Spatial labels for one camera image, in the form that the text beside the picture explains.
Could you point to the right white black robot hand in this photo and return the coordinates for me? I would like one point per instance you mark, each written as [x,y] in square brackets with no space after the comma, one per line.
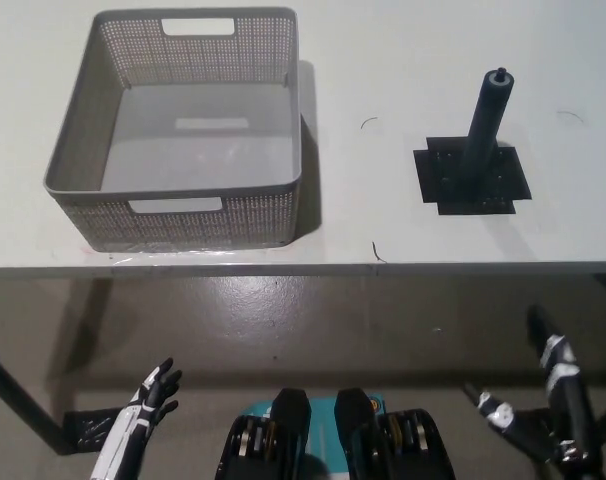
[563,370]

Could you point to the grey perforated plastic basket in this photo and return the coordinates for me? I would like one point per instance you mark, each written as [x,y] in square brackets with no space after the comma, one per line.
[83,150]

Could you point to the black square base plate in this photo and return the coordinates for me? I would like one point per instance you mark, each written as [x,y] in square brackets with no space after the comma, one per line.
[508,190]

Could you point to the black teal robot body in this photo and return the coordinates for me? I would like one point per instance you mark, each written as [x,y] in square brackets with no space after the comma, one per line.
[293,425]

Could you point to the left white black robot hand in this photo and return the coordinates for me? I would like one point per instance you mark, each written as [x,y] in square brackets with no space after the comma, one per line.
[138,410]

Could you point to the clear tape strip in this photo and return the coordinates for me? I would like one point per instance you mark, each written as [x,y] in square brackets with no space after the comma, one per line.
[183,255]

